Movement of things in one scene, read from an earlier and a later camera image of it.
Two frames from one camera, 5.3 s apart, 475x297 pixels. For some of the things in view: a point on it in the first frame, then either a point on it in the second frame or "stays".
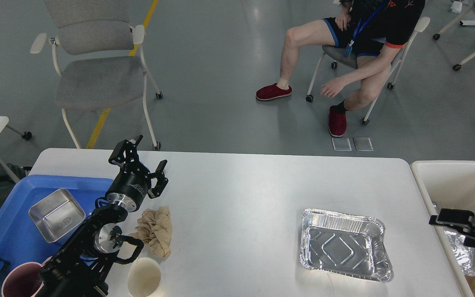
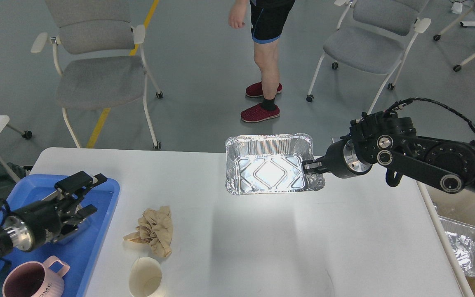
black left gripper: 129,188 -> 31,226
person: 373,31 -> 267,18
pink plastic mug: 24,280 stays
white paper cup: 144,278 stays
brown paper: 154,228 stays
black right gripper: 462,220 -> 341,160
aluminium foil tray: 349,245 -> 261,163
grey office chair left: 98,55 stays
